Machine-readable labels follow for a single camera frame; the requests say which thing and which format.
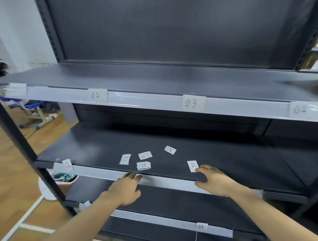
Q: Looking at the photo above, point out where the person's left hand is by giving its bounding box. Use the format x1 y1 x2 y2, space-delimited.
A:
107 172 143 207

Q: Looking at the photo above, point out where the person's right forearm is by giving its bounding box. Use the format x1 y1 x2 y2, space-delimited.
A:
227 185 318 241

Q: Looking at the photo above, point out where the dark grey metal shelving unit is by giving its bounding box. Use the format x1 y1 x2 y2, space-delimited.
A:
0 0 318 241

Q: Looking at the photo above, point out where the person's left forearm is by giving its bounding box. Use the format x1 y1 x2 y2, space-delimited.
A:
41 192 123 241

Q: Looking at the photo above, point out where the blue and white stool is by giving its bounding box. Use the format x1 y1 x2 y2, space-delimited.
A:
0 97 54 130

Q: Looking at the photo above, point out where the pink plastic basket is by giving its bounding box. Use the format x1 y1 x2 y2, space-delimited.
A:
50 172 79 186

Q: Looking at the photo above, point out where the person's right hand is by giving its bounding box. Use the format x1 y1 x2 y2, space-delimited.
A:
194 165 243 197

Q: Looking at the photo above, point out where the dark grey shelf board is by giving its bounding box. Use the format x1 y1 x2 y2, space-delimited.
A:
0 62 318 103
33 121 318 197
63 176 264 236

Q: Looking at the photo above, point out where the brown cardboard box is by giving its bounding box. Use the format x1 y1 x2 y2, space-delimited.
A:
301 46 318 70

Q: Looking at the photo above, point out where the clear plastic label rail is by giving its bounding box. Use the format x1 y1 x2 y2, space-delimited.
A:
52 162 264 197
4 84 318 122
79 202 234 239

